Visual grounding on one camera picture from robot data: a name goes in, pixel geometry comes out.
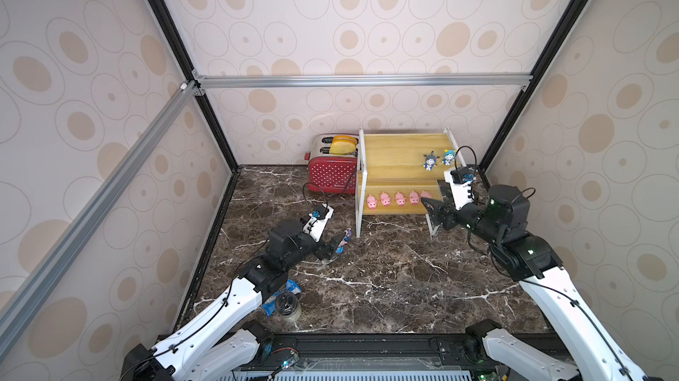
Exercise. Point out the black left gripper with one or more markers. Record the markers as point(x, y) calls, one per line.
point(322, 251)

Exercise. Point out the black corner frame post left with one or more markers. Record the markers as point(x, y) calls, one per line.
point(171, 34)

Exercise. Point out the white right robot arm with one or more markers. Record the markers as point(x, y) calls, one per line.
point(535, 266)

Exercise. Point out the red polka dot toaster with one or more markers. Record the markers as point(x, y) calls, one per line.
point(333, 174)

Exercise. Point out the white metal wooden shelf rack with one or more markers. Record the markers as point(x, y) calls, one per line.
point(394, 162)

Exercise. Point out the silver aluminium rail left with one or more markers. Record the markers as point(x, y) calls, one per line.
point(39, 286)

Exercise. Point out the Doraemon figure grey costume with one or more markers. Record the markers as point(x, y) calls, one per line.
point(430, 161)

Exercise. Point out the black corner frame post right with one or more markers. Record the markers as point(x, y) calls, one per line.
point(570, 16)

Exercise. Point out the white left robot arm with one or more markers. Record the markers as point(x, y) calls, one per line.
point(203, 347)

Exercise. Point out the Doraemon figure teal ball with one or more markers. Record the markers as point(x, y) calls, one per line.
point(449, 157)

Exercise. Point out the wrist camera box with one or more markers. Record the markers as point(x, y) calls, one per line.
point(316, 223)
point(460, 180)

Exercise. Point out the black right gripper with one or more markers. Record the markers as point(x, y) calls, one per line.
point(456, 215)

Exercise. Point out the silver aluminium rail back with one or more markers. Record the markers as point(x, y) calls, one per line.
point(361, 81)

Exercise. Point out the clear tape roll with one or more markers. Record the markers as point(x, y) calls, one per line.
point(288, 307)

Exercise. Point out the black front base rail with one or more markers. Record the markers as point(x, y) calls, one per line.
point(425, 356)

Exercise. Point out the blue plastic wrapper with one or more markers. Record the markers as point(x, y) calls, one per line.
point(291, 286)

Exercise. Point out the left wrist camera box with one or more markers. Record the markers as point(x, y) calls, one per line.
point(316, 223)

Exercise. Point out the Doraemon figure purple pink hat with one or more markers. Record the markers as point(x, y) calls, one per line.
point(345, 240)

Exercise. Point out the black corner frame post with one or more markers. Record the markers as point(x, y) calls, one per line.
point(570, 16)
point(171, 34)

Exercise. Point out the silver aluminium rail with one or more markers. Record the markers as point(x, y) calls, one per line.
point(39, 286)
point(361, 81)

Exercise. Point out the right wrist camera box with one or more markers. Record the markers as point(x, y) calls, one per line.
point(460, 180)

